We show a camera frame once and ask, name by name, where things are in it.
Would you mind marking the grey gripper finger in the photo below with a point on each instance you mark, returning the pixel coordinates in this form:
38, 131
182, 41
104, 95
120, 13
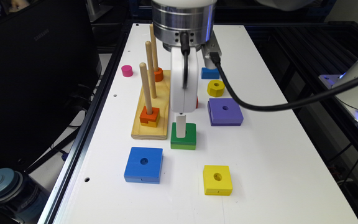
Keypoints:
181, 125

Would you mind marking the blue lidded water bottle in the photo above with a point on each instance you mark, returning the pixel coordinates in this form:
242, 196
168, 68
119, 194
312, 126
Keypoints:
21, 197

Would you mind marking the black computer monitor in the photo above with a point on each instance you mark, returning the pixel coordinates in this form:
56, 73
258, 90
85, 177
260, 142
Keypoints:
49, 67

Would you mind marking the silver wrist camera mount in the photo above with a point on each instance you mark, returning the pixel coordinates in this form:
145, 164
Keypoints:
211, 52

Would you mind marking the front wooden peg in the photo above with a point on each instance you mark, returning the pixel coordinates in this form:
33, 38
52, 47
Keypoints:
145, 84

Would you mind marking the purple square block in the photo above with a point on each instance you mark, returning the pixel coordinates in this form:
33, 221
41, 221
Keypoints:
224, 112

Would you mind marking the middle wooden peg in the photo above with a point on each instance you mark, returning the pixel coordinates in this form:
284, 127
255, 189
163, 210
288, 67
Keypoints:
148, 47

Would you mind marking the orange and yellow stacked block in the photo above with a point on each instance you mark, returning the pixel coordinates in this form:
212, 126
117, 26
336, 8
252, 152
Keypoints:
150, 120

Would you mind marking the yellow octagonal block with hole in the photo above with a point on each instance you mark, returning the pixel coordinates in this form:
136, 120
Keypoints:
215, 88

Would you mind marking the large blue square block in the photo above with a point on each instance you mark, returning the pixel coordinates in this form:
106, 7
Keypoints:
144, 165

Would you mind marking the small blue rectangular block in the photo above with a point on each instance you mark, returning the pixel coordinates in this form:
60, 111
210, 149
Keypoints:
209, 73

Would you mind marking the yellow square block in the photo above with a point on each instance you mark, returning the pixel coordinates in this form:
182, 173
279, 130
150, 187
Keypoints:
217, 180

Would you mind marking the orange block on rear peg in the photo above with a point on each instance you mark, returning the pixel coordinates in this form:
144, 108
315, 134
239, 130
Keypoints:
158, 75

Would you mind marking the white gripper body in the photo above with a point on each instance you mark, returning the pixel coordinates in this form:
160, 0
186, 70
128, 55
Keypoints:
183, 100

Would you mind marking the pink cylinder block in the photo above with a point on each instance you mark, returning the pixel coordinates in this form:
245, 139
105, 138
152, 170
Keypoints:
127, 71

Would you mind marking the wooden peg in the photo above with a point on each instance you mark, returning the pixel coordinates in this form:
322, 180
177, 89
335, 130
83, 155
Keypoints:
148, 47
145, 84
154, 47

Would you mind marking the rear wooden peg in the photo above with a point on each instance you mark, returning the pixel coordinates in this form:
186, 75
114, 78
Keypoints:
154, 47

